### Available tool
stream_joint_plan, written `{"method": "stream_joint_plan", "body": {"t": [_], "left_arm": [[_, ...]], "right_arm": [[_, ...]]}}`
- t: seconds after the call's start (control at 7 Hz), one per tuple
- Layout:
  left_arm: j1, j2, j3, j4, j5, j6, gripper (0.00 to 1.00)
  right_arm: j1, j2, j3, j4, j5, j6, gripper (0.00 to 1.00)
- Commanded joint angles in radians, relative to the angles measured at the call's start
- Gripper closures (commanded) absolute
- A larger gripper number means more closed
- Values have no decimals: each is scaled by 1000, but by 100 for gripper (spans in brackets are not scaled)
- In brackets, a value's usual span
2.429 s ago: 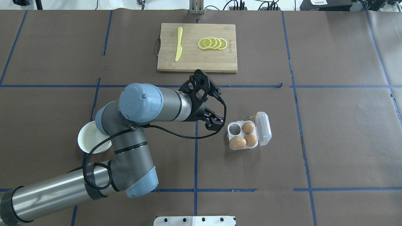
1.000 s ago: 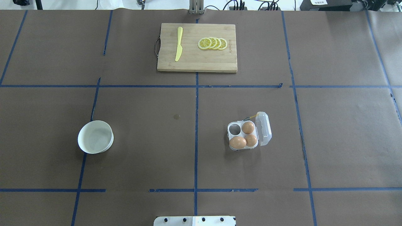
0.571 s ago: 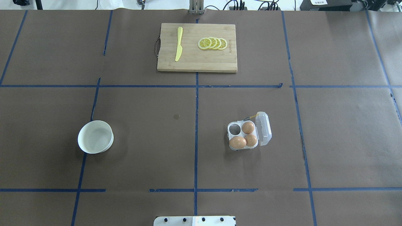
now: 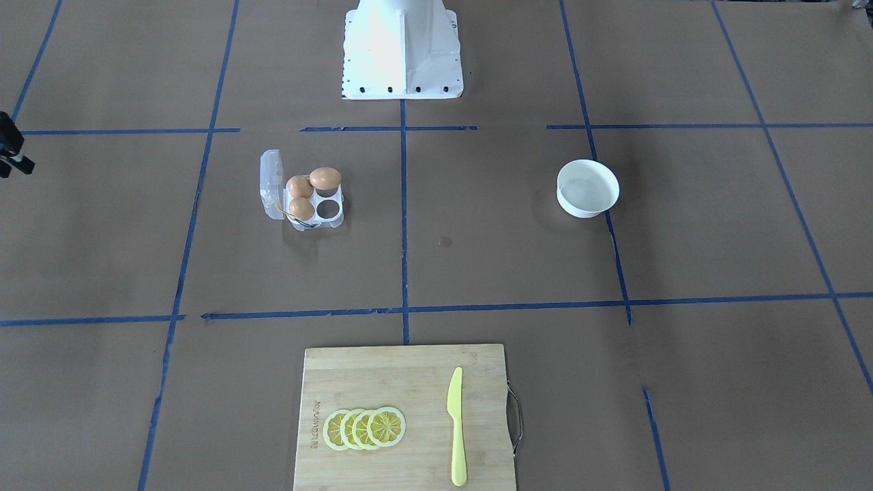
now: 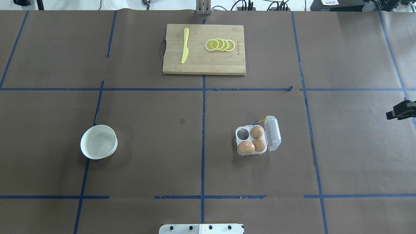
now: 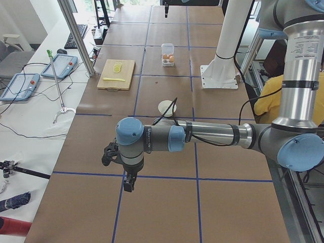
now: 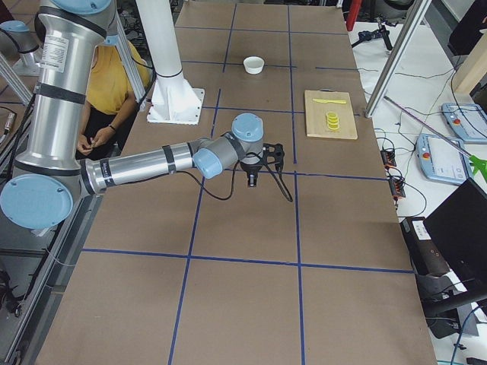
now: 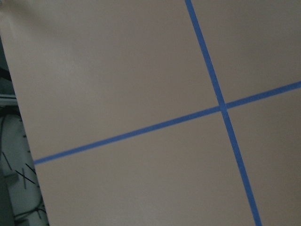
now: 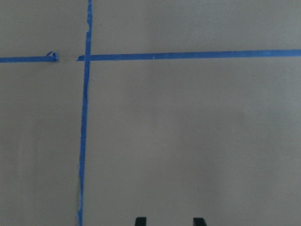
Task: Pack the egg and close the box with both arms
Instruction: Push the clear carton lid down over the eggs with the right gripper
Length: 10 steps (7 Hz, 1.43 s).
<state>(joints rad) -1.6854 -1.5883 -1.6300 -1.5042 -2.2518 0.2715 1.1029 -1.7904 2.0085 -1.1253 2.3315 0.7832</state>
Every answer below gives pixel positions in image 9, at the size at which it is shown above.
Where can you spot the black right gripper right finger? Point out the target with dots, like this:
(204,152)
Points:
(199,222)

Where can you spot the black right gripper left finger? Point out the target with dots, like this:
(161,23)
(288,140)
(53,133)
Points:
(140,221)

